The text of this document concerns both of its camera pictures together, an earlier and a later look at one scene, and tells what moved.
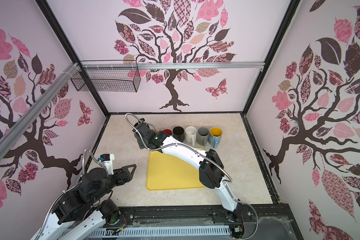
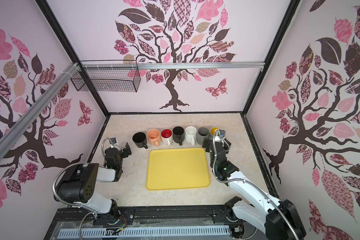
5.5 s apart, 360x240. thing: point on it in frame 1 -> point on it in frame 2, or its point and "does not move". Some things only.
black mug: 178,133 does not move
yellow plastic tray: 165,171 does not move
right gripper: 141,143 -> 207,144
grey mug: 203,135 does not move
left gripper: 118,173 -> 125,153
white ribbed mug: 190,133 does not move
